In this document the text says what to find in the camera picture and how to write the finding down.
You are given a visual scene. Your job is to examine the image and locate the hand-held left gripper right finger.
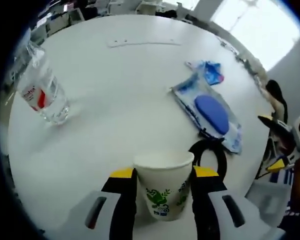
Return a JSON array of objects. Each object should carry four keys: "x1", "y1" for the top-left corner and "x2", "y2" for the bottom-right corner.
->
[{"x1": 191, "y1": 166, "x2": 268, "y2": 240}]

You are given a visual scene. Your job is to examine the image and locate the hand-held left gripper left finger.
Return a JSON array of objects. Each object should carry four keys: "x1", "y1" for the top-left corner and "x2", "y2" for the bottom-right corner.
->
[{"x1": 64, "y1": 167, "x2": 139, "y2": 240}]

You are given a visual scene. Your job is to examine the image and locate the black tape roll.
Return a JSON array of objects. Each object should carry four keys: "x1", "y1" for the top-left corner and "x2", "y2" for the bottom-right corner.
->
[{"x1": 188, "y1": 138, "x2": 228, "y2": 181}]

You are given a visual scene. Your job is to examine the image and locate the white paper cup green print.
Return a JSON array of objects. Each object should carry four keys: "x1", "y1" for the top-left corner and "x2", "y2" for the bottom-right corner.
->
[{"x1": 132, "y1": 150, "x2": 195, "y2": 223}]

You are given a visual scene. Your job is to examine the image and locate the wet wipes packet blue lid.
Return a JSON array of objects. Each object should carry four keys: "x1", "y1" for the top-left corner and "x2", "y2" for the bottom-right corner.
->
[{"x1": 169, "y1": 73, "x2": 243, "y2": 153}]

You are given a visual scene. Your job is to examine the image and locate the blue tissue packet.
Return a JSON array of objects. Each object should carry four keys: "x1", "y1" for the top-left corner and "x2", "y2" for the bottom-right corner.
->
[{"x1": 185, "y1": 59, "x2": 225, "y2": 87}]

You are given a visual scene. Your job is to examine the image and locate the clear plastic water bottle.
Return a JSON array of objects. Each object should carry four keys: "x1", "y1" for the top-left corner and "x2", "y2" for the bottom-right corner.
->
[{"x1": 16, "y1": 40, "x2": 71, "y2": 126}]

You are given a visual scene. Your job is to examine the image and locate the dark small table clutter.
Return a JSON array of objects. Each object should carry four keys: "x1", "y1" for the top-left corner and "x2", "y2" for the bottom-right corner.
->
[{"x1": 218, "y1": 37, "x2": 268, "y2": 83}]

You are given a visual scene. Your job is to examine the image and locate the blue striped cloth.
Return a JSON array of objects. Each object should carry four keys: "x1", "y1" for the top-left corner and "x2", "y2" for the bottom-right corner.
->
[{"x1": 269, "y1": 169, "x2": 295, "y2": 186}]

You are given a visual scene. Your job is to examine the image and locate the grey mesh office chair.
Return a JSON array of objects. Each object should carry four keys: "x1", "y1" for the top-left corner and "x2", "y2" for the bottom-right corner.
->
[{"x1": 246, "y1": 179, "x2": 295, "y2": 223}]

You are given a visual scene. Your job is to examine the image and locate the person's dark patterned clothing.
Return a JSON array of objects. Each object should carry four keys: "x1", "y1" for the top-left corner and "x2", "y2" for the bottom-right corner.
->
[{"x1": 277, "y1": 206, "x2": 300, "y2": 232}]

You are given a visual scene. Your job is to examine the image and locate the large window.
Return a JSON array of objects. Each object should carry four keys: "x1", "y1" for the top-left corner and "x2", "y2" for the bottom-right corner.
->
[{"x1": 209, "y1": 0, "x2": 300, "y2": 71}]

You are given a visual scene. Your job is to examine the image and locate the table socket panel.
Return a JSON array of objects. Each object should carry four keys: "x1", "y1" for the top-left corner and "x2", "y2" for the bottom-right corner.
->
[{"x1": 106, "y1": 36, "x2": 183, "y2": 49}]

